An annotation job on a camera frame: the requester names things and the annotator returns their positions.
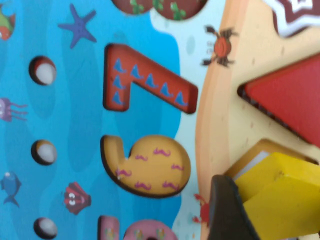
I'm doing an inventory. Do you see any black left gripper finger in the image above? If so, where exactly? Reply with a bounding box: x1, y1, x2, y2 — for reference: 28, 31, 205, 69
209, 174, 262, 240

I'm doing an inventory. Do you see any yellow pentagon piece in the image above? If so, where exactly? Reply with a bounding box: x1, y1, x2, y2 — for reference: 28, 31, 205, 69
234, 151, 320, 240

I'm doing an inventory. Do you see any red triangle piece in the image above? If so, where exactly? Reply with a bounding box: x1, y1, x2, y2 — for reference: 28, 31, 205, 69
237, 53, 320, 148

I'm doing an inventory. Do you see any colourful wooden number puzzle board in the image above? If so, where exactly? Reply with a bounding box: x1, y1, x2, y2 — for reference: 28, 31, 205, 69
0, 0, 320, 240

